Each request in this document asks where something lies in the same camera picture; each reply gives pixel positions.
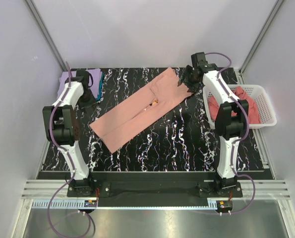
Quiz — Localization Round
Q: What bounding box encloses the white cable duct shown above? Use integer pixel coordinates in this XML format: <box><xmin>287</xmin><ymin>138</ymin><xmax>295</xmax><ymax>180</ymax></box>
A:
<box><xmin>32</xmin><ymin>199</ymin><xmax>85</xmax><ymax>209</ymax></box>
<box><xmin>207</xmin><ymin>200</ymin><xmax>217</xmax><ymax>210</ymax></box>

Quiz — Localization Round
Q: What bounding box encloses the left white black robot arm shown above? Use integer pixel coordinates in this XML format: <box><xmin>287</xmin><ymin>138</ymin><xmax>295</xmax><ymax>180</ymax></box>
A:
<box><xmin>42</xmin><ymin>69</ymin><xmax>96</xmax><ymax>197</ymax></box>

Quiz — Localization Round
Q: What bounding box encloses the purple folded t shirt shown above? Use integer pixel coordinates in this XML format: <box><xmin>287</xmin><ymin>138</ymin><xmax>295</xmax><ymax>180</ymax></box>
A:
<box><xmin>57</xmin><ymin>68</ymin><xmax>101</xmax><ymax>99</ymax></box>

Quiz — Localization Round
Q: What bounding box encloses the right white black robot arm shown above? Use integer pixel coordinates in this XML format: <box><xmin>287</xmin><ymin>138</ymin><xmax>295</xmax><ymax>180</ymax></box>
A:
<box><xmin>178</xmin><ymin>52</ymin><xmax>249</xmax><ymax>197</ymax></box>

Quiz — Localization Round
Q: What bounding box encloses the red crumpled t shirt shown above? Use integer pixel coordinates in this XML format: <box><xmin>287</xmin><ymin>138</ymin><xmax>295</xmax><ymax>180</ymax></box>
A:
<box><xmin>208</xmin><ymin>86</ymin><xmax>262</xmax><ymax>124</ymax></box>

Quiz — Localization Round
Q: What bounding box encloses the white plastic laundry basket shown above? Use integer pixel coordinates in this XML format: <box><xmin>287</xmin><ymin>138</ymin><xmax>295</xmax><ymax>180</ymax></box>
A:
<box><xmin>202</xmin><ymin>84</ymin><xmax>277</xmax><ymax>129</ymax></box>

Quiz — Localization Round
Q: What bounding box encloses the pink printed t shirt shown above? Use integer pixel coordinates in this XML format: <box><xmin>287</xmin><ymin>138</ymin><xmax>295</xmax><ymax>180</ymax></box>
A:
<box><xmin>90</xmin><ymin>68</ymin><xmax>192</xmax><ymax>153</ymax></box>

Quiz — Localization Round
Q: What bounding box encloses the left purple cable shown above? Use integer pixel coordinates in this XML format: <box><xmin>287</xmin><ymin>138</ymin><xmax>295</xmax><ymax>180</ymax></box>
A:
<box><xmin>47</xmin><ymin>61</ymin><xmax>96</xmax><ymax>238</ymax></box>

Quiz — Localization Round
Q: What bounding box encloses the teal folded t shirt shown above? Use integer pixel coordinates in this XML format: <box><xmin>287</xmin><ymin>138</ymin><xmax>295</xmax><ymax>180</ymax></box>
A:
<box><xmin>96</xmin><ymin>71</ymin><xmax>104</xmax><ymax>101</ymax></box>

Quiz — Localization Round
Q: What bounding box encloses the right white cable duct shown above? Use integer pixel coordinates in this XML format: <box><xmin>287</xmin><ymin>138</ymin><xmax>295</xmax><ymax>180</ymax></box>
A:
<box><xmin>207</xmin><ymin>200</ymin><xmax>217</xmax><ymax>210</ymax></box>

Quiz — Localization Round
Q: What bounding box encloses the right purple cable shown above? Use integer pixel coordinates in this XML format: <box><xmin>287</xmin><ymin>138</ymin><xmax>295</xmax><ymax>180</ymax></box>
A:
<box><xmin>204</xmin><ymin>51</ymin><xmax>256</xmax><ymax>214</ymax></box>

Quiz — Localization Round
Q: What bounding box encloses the left white cable duct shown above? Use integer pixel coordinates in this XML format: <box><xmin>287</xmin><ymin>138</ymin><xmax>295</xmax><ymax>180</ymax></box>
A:
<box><xmin>32</xmin><ymin>199</ymin><xmax>85</xmax><ymax>209</ymax></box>

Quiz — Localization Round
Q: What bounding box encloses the purple cable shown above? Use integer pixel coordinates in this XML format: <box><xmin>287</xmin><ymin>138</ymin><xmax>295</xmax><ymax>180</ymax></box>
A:
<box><xmin>204</xmin><ymin>51</ymin><xmax>256</xmax><ymax>214</ymax></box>
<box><xmin>47</xmin><ymin>61</ymin><xmax>96</xmax><ymax>238</ymax></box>

